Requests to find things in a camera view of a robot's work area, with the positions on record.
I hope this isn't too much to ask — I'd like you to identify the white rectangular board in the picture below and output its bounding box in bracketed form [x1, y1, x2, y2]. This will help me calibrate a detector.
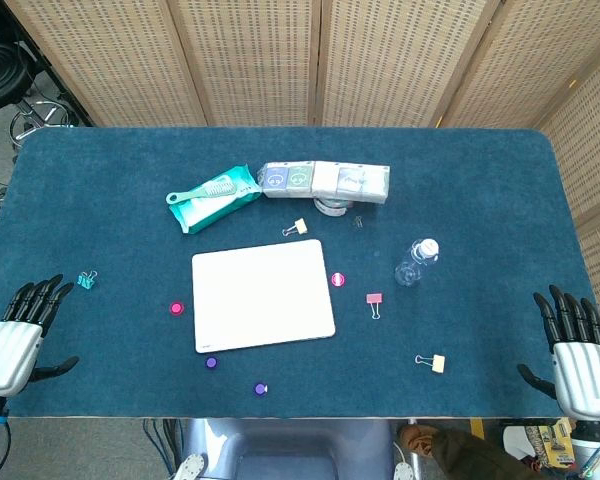
[191, 238, 337, 355]

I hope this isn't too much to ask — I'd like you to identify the multicolour tissue packet bundle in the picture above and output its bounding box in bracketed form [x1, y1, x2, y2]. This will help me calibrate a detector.
[257, 160, 392, 205]

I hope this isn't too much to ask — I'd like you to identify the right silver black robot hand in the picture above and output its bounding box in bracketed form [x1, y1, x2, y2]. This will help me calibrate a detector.
[516, 283, 600, 421]

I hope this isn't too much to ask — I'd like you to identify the pale green brush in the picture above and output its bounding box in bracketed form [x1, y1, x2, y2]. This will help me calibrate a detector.
[165, 179, 237, 206]

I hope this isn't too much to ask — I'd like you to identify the chrome stool base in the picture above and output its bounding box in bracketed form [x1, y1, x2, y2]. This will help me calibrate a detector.
[8, 97, 81, 151]

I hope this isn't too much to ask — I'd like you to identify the green wet wipes pack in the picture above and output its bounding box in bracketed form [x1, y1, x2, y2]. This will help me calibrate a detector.
[167, 164, 264, 235]

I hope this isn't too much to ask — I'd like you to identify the black cable bundle under table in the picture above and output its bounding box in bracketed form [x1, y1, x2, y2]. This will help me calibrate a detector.
[142, 418, 181, 476]

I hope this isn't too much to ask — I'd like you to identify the small yellow binder clip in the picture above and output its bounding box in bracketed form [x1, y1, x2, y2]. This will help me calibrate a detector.
[281, 217, 309, 238]

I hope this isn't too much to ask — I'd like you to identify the yellow printed package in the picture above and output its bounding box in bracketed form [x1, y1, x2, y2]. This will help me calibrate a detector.
[539, 419, 579, 466]

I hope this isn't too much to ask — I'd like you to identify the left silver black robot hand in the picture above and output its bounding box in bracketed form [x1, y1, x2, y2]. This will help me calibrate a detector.
[0, 273, 81, 399]

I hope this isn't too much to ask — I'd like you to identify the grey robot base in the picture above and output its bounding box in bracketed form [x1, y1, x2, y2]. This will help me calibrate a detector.
[172, 418, 416, 480]

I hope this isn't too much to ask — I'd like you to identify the large yellow binder clip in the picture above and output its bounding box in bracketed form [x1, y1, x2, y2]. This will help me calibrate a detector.
[414, 353, 447, 374]

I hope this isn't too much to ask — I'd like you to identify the clear plastic water bottle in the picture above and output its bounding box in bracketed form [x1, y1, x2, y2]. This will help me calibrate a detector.
[393, 238, 441, 288]

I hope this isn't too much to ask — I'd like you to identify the blue table mat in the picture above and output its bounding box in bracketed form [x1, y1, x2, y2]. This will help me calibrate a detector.
[0, 126, 600, 420]

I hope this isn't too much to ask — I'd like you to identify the woven folding screen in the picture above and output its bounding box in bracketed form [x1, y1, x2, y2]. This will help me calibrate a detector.
[2, 0, 600, 364]

